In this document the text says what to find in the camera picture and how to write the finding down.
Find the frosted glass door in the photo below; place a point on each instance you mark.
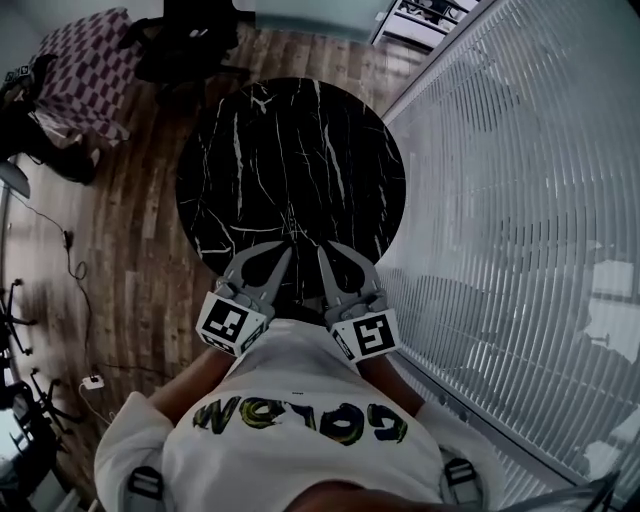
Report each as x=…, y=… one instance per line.
x=310, y=15

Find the white power strip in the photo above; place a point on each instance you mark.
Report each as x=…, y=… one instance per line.
x=92, y=383

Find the checkered cloth covered table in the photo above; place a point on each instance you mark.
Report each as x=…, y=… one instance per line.
x=95, y=75

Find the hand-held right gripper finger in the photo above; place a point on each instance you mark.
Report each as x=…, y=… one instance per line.
x=330, y=290
x=369, y=275

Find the black power adapter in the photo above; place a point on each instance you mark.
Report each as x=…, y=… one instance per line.
x=68, y=238

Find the person's left forearm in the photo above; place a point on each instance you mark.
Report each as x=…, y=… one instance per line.
x=190, y=385

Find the black mesh office chair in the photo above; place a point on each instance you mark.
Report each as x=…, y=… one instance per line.
x=185, y=45

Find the white printed T-shirt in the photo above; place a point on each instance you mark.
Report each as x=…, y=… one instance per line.
x=300, y=460

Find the black swivel chair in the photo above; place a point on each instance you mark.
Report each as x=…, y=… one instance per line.
x=35, y=415

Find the person's black trousers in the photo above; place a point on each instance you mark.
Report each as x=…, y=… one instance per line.
x=300, y=310

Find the black marble round table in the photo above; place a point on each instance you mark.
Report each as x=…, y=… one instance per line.
x=280, y=150

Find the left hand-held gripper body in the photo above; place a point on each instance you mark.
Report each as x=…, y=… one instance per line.
x=225, y=322

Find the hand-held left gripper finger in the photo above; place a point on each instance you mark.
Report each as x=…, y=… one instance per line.
x=277, y=285
x=235, y=265

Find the person's right forearm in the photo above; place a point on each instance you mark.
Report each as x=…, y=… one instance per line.
x=390, y=385

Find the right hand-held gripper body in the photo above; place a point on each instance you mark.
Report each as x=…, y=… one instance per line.
x=372, y=335

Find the metal storage shelf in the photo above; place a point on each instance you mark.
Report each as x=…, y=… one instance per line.
x=425, y=20

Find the round metal glass fitting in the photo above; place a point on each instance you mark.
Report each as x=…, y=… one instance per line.
x=442, y=400
x=462, y=415

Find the grey oval hanging bag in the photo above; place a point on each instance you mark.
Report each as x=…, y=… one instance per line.
x=14, y=179

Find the black star chair base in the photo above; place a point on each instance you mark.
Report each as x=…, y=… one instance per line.
x=12, y=315

